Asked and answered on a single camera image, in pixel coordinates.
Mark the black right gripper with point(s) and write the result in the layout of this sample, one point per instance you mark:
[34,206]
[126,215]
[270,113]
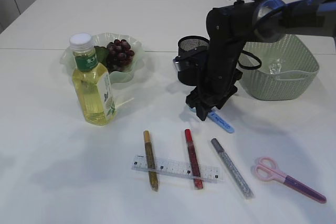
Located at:
[216,82]

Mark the blue handled scissors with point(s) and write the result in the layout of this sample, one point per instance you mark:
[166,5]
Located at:
[213,116]

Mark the clear plastic sheet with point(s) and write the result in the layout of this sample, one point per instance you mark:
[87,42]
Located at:
[275,66]

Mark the pink handled scissors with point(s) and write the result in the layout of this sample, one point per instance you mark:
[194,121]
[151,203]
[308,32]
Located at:
[267,170]

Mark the purple grape bunch with leaf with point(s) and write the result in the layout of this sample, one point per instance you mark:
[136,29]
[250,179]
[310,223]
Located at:
[117,55]

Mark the green tea bottle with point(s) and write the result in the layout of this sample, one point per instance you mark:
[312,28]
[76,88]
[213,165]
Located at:
[91,81]

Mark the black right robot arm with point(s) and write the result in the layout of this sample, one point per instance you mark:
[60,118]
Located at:
[268,21]

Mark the clear plastic ruler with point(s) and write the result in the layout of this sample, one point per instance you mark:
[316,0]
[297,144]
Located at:
[179,169]

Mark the black mesh pen holder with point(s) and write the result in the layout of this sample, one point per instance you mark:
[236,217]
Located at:
[189,77]

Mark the red glitter pen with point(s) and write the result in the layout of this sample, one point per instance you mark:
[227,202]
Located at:
[198,183]

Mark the gold glitter pen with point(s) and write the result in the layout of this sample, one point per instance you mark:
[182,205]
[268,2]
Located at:
[150,161]

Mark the pale green wavy plate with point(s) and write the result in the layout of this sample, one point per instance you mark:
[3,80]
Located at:
[67,59]

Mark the green woven plastic basket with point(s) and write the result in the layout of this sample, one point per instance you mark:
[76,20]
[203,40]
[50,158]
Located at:
[297,73]

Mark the silver glitter pen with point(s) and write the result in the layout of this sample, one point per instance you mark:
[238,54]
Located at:
[232,170]

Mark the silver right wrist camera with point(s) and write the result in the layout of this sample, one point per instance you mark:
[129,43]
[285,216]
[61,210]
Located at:
[186,60]

